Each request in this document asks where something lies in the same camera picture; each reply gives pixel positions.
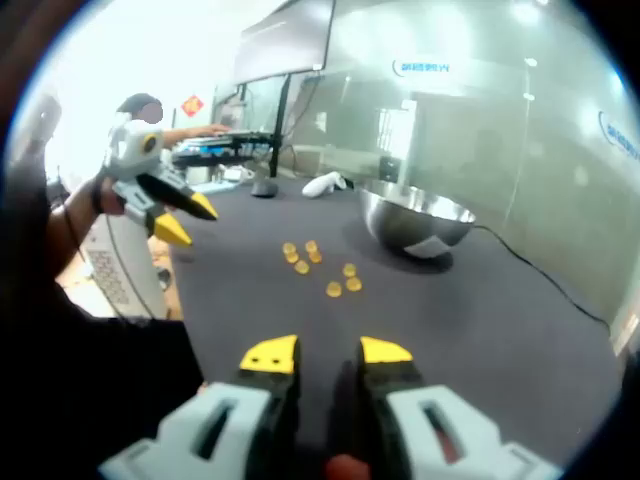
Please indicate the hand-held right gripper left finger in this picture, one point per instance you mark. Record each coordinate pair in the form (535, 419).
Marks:
(220, 420)

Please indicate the white perforated machine casing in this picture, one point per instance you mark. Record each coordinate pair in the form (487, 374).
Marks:
(117, 270)

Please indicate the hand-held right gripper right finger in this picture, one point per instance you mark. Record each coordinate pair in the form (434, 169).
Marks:
(450, 430)

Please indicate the group of yellow QQ candies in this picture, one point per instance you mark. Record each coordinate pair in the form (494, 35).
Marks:
(333, 289)

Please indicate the person's right hand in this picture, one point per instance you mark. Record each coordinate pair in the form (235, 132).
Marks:
(346, 466)

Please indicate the red wall decoration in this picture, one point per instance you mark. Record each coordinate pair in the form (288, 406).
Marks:
(192, 106)

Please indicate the small black box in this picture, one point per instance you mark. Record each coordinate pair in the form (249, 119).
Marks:
(390, 168)

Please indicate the black monitor stand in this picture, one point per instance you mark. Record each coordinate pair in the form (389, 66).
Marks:
(278, 130)

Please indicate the person's dark clothing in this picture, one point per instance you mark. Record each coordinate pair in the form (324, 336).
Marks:
(100, 375)

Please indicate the stainless steel bowl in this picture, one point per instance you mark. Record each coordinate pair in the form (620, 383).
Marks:
(400, 220)

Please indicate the white handheld controller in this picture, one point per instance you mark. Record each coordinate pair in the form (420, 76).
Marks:
(320, 186)

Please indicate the large dark monitor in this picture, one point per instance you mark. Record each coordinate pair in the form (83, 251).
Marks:
(285, 40)

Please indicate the person's left hand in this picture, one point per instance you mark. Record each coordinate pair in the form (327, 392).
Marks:
(102, 197)

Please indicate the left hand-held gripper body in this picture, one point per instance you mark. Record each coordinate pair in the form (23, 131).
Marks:
(132, 150)

